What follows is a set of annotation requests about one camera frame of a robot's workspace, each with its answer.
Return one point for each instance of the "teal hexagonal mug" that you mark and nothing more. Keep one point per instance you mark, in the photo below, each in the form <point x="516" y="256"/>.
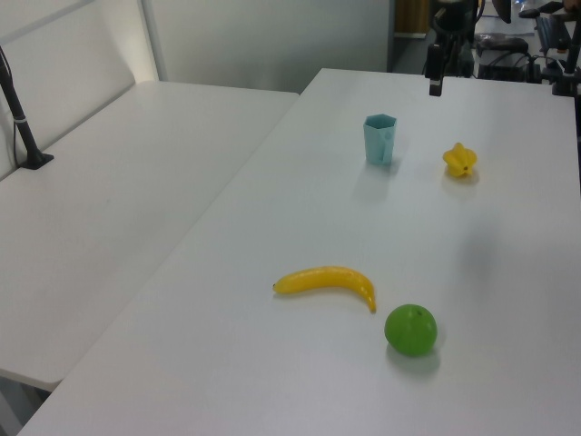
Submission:
<point x="380" y="143"/>

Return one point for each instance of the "black clamp stand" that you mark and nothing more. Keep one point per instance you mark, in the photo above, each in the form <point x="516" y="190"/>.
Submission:
<point x="565" y="82"/>

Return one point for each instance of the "wooden cabinet panel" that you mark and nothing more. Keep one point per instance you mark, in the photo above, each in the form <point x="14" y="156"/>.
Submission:
<point x="408" y="16"/>

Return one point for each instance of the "green toy apple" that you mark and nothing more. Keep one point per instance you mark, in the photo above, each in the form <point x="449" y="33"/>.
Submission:
<point x="410" y="330"/>

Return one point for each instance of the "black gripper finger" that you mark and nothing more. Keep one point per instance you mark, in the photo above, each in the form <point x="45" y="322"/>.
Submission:
<point x="465" y="59"/>
<point x="435" y="68"/>

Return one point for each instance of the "yellow toy starfruit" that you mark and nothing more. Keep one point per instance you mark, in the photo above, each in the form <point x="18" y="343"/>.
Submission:
<point x="460" y="160"/>

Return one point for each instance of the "black bag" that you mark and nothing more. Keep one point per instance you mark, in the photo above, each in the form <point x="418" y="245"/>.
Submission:
<point x="501" y="44"/>

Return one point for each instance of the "dark desk equipment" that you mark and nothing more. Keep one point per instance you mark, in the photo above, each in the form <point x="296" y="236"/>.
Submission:
<point x="504" y="68"/>

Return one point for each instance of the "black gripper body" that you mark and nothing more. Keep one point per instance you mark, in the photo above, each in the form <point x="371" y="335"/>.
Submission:
<point x="449" y="20"/>

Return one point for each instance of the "black pole with base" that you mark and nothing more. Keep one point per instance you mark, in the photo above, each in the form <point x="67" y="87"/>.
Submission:
<point x="20" y="122"/>

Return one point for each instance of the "yellow toy banana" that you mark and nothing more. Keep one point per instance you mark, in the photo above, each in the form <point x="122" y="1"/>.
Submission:
<point x="324" y="278"/>

